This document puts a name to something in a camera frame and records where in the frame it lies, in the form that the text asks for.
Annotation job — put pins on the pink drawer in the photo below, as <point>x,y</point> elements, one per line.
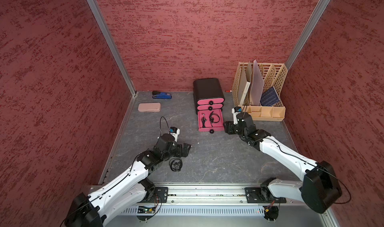
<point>209,128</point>
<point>210,101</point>
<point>209,107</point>

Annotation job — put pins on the dark blue notebook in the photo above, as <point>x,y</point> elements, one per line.
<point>269,97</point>

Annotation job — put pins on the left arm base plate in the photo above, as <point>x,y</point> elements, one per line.
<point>156,195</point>

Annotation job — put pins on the white booklet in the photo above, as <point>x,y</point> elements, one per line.
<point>243,91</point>

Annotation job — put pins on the black earphones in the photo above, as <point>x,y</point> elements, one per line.
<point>203,120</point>
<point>214,118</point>
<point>176,164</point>

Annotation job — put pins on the aluminium front rail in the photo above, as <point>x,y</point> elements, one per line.
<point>190,195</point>

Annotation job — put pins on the vented metal strip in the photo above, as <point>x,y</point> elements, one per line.
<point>213,211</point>

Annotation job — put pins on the translucent plastic folder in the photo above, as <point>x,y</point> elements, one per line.
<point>257,85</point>

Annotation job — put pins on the pink pencil case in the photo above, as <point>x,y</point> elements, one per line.
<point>149,107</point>

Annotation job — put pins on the beige file organizer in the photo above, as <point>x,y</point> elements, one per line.
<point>274,75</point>

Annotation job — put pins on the black drawer cabinet shell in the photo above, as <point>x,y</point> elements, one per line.
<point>207,88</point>

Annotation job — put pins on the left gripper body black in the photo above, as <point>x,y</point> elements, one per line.
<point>177,151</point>

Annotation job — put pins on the left corner aluminium post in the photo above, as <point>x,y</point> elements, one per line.
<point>95,9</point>

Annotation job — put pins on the right corner aluminium post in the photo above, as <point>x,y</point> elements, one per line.
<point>307,30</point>

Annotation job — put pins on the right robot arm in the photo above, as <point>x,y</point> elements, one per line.
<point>317,186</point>

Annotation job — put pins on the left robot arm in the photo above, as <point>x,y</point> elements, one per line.
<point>98,208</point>

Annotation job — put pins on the corner aluminium post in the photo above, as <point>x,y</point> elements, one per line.
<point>95,9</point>
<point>307,30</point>

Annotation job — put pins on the blue stapler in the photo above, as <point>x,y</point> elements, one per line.
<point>161,95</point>

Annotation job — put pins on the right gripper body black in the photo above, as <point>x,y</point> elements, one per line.
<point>233,129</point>

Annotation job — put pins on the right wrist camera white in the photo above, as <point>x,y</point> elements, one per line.
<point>235,111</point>

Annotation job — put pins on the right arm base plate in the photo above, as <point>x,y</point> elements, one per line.
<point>253,195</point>

